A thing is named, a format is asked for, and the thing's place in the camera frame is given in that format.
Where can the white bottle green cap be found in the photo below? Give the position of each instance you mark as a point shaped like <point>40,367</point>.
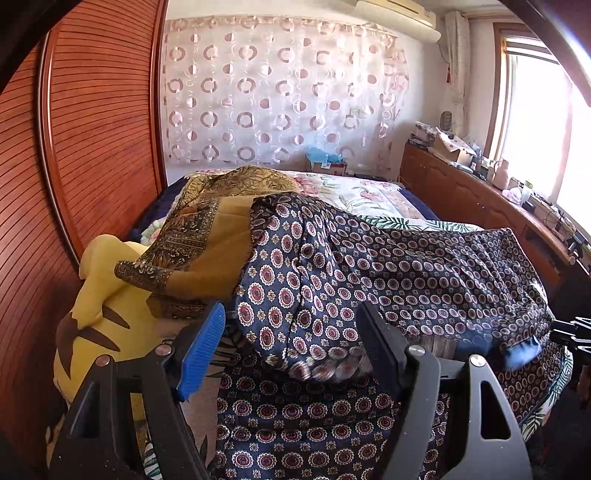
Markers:
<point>526,194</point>

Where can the dark oval wall object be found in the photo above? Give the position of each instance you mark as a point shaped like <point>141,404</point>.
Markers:
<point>447,121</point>

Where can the mustard patterned garment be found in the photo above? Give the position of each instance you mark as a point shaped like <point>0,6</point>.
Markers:
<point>221,221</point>

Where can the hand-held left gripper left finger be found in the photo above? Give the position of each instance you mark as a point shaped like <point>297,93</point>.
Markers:
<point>203,350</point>

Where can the wooden slatted wardrobe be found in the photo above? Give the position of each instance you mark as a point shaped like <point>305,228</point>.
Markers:
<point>92,138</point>

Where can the navy circle print garment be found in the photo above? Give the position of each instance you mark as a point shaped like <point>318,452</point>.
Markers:
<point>346,277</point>

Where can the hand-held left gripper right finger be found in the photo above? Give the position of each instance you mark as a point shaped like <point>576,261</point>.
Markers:
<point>383,346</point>

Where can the bed with leaf-print sheet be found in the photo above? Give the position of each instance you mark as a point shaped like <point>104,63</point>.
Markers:
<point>360,194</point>

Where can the sheer circle print curtain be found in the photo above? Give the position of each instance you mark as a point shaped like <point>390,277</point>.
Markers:
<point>277,92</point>

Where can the blue plastic bag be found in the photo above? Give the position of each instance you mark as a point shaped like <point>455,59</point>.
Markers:
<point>325,158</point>

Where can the yellow plush toy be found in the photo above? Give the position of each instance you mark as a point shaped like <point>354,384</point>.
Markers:
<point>101,300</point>

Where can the small cardboard box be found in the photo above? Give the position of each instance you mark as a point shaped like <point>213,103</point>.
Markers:
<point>325,169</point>

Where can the open cardboard box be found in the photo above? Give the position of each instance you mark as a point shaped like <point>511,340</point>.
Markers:
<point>450,145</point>

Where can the wooden framed window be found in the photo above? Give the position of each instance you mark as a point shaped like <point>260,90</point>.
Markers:
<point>535,115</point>

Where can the long wooden cabinet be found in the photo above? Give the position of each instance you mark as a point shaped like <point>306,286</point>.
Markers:
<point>461,194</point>

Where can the wall air conditioner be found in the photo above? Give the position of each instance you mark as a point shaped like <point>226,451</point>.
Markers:
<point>401,14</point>

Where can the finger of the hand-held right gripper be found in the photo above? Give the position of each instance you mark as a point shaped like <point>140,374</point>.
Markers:
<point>575,326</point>
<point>581,351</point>

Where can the floral storage box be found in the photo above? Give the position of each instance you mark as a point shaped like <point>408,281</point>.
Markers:
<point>422,131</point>

